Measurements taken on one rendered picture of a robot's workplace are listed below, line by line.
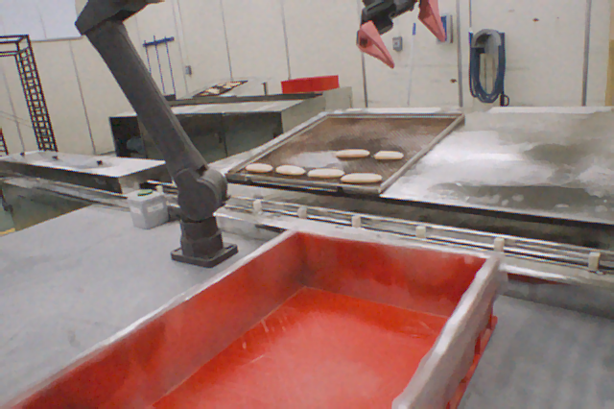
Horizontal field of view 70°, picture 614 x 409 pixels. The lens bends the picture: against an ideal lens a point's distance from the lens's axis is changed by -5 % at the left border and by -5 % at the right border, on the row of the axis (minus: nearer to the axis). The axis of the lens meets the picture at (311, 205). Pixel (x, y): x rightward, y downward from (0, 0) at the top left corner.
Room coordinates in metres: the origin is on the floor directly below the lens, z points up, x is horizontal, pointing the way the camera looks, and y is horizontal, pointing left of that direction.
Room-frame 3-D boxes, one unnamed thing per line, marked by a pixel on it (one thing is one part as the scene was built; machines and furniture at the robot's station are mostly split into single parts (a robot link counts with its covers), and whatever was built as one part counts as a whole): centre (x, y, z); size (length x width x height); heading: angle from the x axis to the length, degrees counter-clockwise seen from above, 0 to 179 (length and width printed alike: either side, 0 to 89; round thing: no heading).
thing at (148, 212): (1.11, 0.42, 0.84); 0.08 x 0.08 x 0.11; 49
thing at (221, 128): (5.21, 0.90, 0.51); 3.00 x 1.26 x 1.03; 49
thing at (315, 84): (4.86, -0.12, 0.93); 0.51 x 0.36 x 0.13; 53
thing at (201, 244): (0.86, 0.23, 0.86); 0.12 x 0.09 x 0.08; 55
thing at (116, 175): (1.76, 0.96, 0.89); 1.25 x 0.18 x 0.09; 49
